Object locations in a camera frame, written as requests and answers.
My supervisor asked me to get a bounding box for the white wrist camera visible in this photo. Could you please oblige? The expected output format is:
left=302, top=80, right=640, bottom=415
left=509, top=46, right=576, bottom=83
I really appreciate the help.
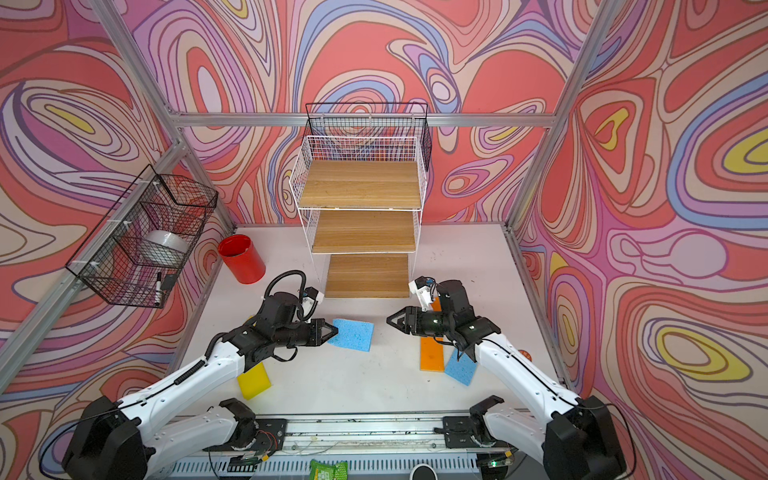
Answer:
left=408, top=276, right=437, bottom=311
left=301, top=287, right=324, bottom=309

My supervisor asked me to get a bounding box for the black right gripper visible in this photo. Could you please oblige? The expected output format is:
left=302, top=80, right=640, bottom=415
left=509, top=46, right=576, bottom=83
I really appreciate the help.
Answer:
left=386, top=305, right=454, bottom=335

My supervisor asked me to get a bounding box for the red plastic cup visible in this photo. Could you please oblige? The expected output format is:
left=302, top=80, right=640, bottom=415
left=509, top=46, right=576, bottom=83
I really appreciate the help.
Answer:
left=217, top=234, right=266, bottom=284

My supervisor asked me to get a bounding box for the white wire wooden shelf rack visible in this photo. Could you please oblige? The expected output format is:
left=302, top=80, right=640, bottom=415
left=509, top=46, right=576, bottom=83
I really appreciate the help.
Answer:
left=289, top=135, right=428, bottom=299

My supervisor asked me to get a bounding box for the green snack packet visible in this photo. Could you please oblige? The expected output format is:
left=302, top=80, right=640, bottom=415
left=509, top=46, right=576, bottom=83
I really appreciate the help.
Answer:
left=309, top=460, right=349, bottom=480

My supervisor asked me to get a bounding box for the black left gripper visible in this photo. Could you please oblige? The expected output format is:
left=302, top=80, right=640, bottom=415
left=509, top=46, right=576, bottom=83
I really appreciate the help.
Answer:
left=273, top=319, right=341, bottom=350

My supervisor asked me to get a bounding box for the blue flat sponge near arm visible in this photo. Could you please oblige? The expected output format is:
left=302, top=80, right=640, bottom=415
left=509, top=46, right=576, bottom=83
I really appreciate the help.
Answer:
left=444, top=349, right=477, bottom=386

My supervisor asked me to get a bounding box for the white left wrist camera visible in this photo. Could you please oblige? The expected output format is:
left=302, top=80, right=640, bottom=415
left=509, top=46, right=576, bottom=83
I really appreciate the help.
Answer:
left=301, top=287, right=324, bottom=309

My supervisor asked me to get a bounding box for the blue sponge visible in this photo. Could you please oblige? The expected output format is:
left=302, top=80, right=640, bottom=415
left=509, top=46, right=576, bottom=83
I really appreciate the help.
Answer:
left=329, top=319, right=374, bottom=352

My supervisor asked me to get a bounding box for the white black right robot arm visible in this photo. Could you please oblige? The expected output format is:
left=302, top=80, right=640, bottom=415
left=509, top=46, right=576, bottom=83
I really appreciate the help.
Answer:
left=386, top=277, right=636, bottom=479

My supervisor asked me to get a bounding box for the orange flat sponge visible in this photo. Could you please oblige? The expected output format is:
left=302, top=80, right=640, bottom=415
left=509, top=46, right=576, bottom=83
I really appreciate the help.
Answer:
left=419, top=337, right=445, bottom=372

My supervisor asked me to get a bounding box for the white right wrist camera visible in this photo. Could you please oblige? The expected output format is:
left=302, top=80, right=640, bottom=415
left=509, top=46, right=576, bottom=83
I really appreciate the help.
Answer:
left=408, top=276, right=437, bottom=311

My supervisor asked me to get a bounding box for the yellow thick sponge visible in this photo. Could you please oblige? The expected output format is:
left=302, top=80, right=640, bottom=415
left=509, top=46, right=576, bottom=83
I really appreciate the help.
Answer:
left=237, top=363, right=272, bottom=400

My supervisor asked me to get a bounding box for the black marker pen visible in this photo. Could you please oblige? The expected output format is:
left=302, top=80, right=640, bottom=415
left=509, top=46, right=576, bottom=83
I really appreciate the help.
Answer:
left=154, top=271, right=163, bottom=307

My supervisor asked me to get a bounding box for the black wire wall basket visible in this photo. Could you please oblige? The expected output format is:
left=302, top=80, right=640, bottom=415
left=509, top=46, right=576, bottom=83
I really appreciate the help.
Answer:
left=66, top=166, right=218, bottom=309

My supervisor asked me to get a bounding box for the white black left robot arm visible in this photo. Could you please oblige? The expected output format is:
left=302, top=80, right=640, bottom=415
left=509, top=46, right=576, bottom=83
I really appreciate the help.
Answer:
left=61, top=269, right=338, bottom=479

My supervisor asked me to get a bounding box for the aluminium frame post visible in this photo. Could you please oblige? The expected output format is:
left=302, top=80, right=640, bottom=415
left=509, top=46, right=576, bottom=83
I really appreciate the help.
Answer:
left=505, top=0, right=625, bottom=232

